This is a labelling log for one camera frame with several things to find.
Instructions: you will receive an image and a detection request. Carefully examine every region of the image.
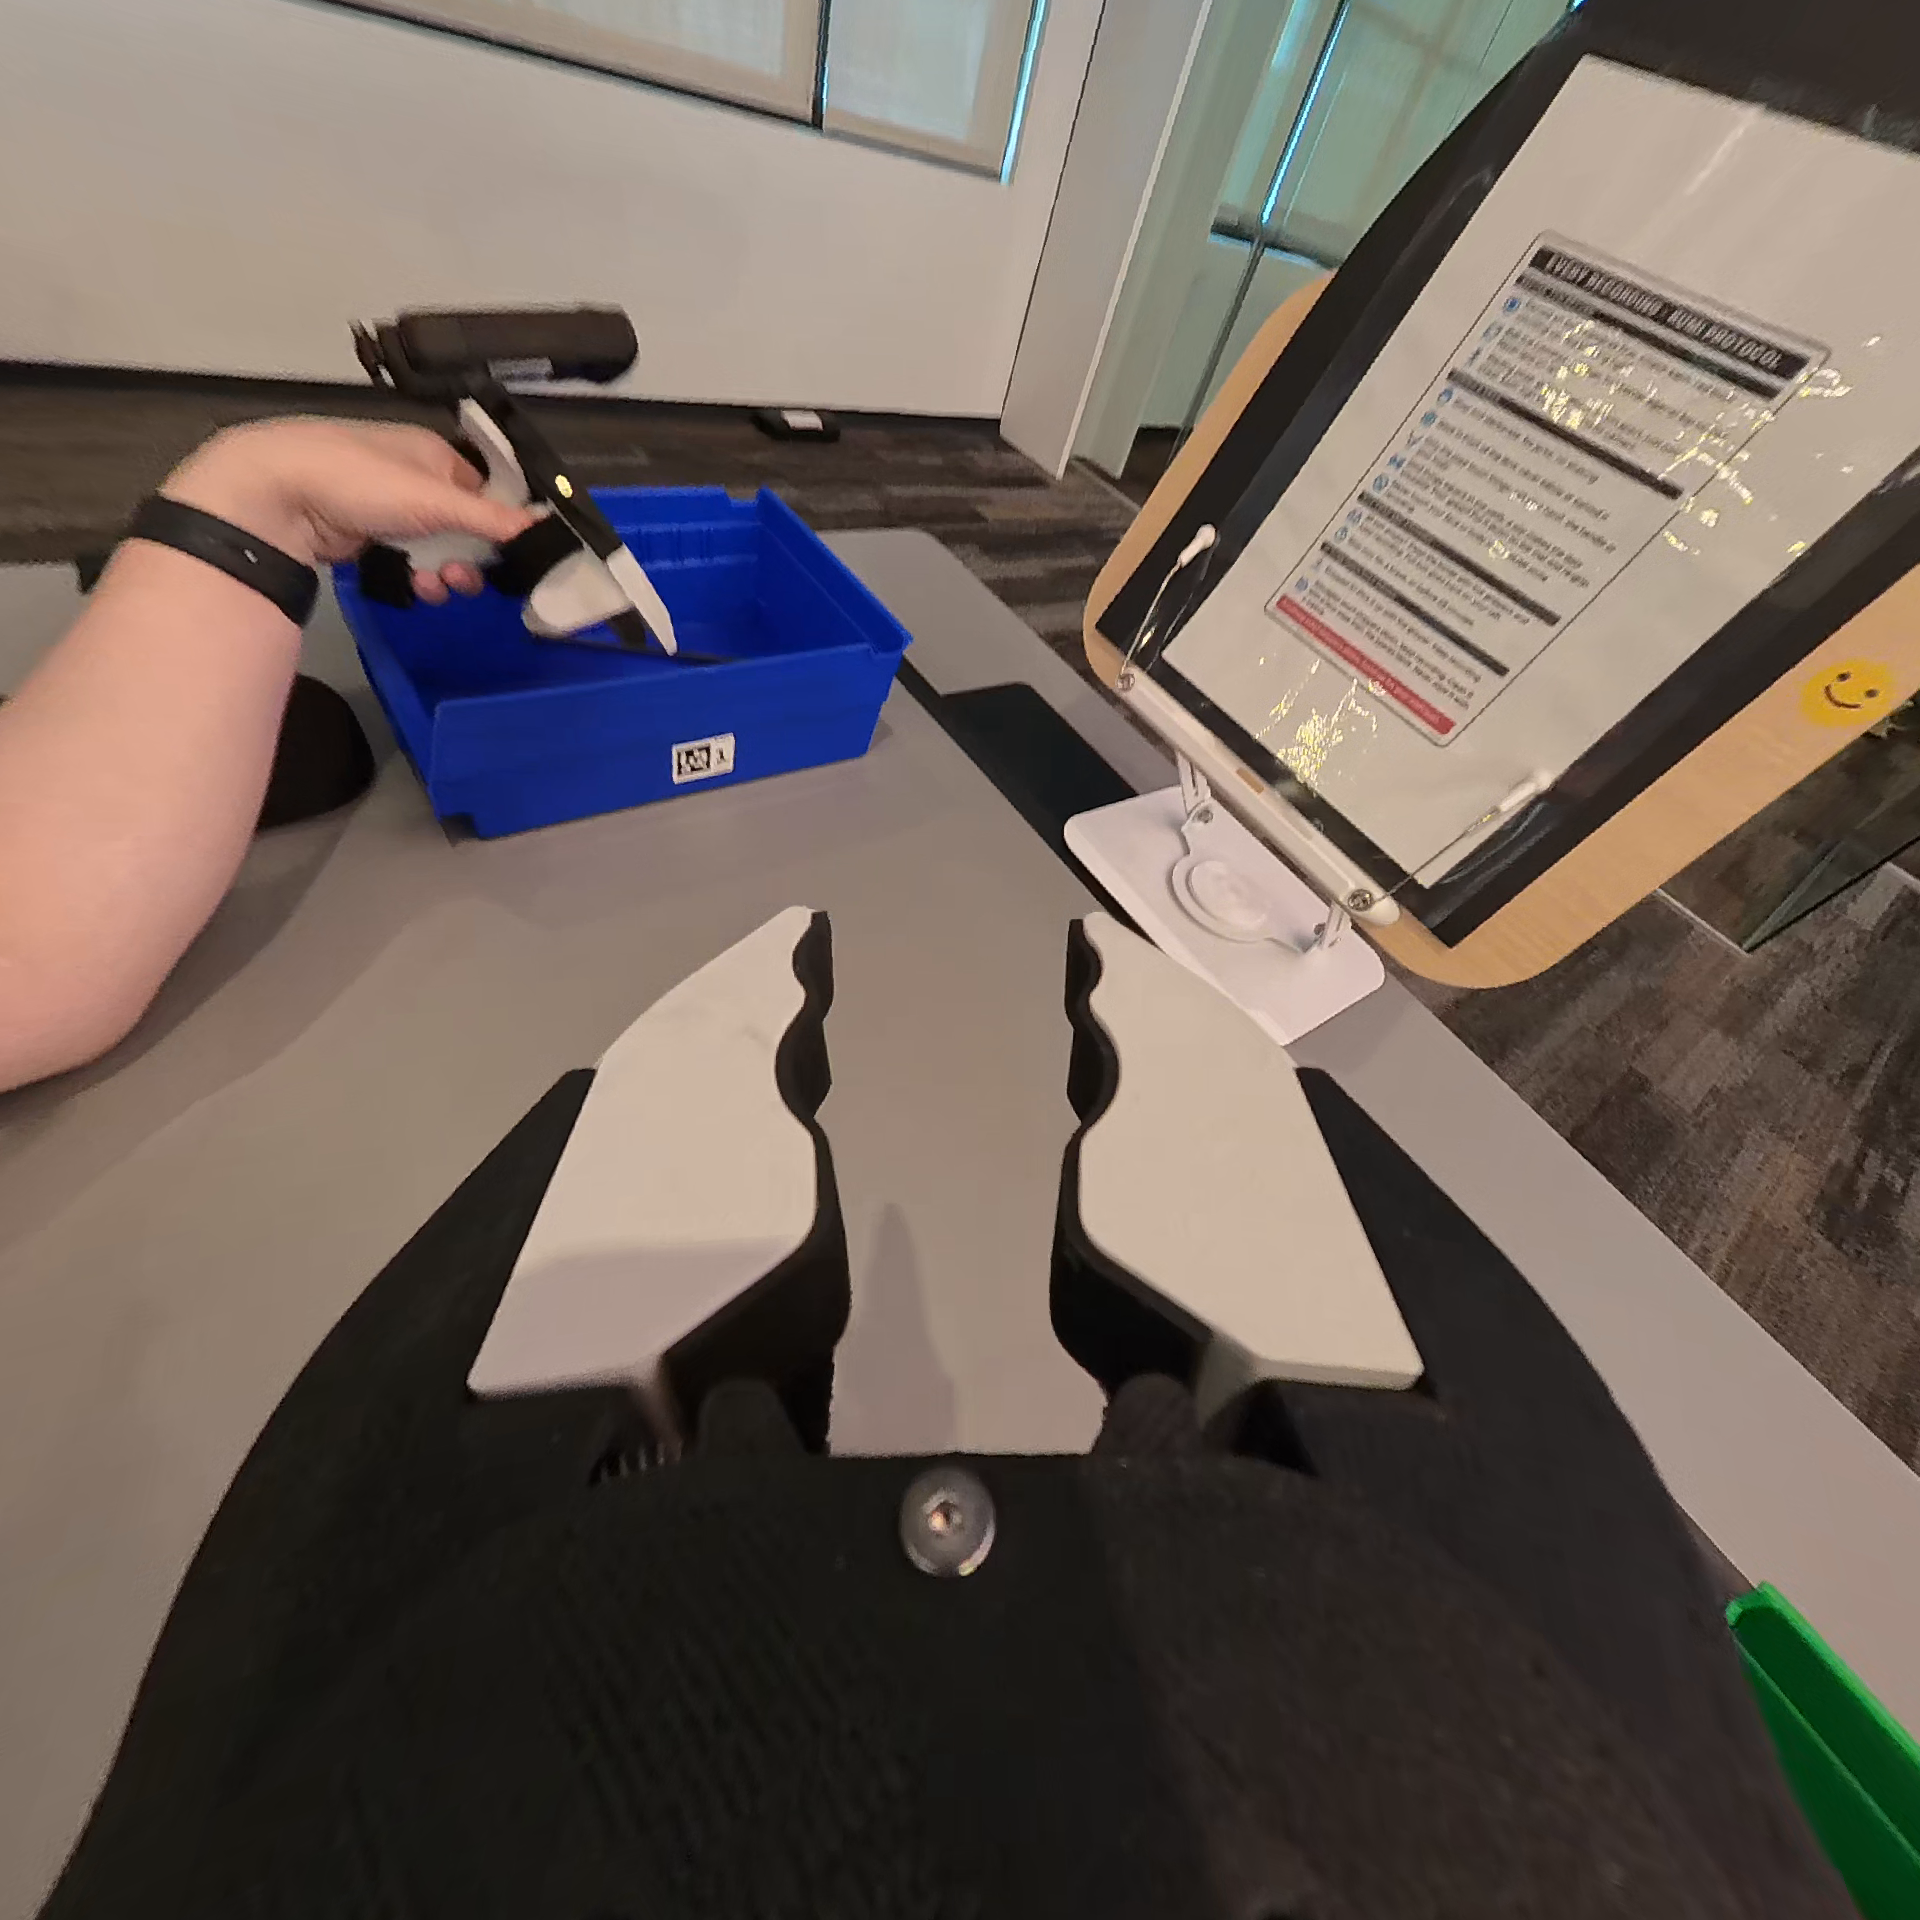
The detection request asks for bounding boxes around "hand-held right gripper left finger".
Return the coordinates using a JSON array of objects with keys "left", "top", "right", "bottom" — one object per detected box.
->
[{"left": 468, "top": 903, "right": 849, "bottom": 1448}]

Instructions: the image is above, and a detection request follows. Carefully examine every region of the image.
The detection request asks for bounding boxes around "interior wall window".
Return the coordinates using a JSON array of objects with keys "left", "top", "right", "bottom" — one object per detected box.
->
[{"left": 336, "top": 0, "right": 1052, "bottom": 178}]

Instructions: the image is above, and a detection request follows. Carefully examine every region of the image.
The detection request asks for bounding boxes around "black wristband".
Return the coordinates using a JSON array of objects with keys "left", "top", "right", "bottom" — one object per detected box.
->
[{"left": 127, "top": 494, "right": 319, "bottom": 625}]

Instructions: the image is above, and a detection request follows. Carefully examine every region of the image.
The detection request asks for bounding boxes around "person's left forearm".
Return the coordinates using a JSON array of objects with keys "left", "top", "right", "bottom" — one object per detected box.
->
[{"left": 0, "top": 533, "right": 324, "bottom": 1093}]

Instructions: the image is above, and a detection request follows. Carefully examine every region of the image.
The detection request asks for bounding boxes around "green plastic bin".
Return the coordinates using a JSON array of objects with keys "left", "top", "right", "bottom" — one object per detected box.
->
[{"left": 1724, "top": 1579, "right": 1920, "bottom": 1920}]

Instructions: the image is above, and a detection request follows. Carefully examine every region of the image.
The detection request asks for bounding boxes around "white stand base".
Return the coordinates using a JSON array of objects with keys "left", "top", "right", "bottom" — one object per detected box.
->
[{"left": 1062, "top": 756, "right": 1385, "bottom": 1048}]

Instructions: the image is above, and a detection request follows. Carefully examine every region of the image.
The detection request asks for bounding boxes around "grey desk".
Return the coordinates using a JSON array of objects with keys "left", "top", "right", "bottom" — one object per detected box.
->
[{"left": 0, "top": 525, "right": 1920, "bottom": 1920}]

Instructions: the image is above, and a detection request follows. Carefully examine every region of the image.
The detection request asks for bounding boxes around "black wrist rest pad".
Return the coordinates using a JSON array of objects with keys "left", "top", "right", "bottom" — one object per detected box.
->
[{"left": 254, "top": 675, "right": 376, "bottom": 828}]

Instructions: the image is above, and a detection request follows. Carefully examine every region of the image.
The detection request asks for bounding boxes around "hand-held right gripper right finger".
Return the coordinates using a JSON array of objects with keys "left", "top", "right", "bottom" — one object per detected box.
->
[{"left": 1052, "top": 909, "right": 1428, "bottom": 1425}]

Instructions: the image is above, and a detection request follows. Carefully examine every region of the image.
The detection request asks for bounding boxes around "instruction sheet in clear holder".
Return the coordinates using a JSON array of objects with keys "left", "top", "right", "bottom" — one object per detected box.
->
[{"left": 1118, "top": 51, "right": 1920, "bottom": 925}]

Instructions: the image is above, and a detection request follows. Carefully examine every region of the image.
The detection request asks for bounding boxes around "blue plastic bin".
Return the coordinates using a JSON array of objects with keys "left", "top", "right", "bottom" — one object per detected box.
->
[{"left": 331, "top": 484, "right": 913, "bottom": 841}]

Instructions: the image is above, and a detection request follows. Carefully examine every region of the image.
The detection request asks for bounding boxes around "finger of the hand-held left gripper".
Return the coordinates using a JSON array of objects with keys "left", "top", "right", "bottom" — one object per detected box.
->
[
  {"left": 602, "top": 542, "right": 679, "bottom": 658},
  {"left": 520, "top": 558, "right": 619, "bottom": 643}
]

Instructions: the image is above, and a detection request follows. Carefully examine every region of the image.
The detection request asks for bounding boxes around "person's left hand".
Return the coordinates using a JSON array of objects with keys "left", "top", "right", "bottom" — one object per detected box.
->
[{"left": 157, "top": 419, "right": 548, "bottom": 605}]

